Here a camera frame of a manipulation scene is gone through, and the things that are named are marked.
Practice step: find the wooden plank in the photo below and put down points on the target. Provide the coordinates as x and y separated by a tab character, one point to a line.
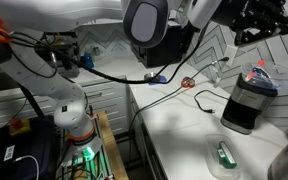
112	150

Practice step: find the clear bowl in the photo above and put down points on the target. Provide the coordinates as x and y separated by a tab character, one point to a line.
280	75

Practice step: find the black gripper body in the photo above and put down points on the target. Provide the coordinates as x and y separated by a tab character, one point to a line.
250	13

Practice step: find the red round object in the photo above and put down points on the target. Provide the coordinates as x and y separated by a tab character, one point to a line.
188	82

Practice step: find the white drawer cabinet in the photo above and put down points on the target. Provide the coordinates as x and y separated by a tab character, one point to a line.
112	100

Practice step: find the yellow emergency stop button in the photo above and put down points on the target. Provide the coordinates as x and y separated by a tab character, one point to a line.
20	126

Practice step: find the white label sticker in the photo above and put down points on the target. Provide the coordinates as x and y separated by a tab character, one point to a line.
9	153

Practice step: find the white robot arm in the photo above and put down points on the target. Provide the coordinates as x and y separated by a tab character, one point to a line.
50	13

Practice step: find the black box appliance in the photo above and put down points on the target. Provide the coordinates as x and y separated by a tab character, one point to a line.
170	53

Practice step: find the green lit robot base mount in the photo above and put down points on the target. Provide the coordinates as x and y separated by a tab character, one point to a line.
88	155

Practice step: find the red and blue small item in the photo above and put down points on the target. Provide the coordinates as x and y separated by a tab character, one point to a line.
255	71

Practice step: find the black and silver coffeemaker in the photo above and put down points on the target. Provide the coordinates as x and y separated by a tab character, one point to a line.
247	106

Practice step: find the black box with red button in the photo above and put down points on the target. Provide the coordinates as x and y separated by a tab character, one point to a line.
34	146

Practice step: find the metal utensil holder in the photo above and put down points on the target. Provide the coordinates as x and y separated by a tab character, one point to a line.
280	163

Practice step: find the white wall outlet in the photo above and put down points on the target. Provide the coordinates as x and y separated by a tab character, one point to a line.
231	50

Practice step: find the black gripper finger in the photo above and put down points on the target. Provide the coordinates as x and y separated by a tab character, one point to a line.
250	36
282	23

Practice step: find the clear plastic container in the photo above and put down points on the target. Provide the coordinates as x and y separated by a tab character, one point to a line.
214	166

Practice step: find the green item in clear wrap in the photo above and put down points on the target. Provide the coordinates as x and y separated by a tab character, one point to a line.
226	155

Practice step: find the black tripod stand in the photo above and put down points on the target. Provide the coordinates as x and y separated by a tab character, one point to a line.
34	103

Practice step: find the blue plastic object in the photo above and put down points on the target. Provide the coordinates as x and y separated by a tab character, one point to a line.
88	61

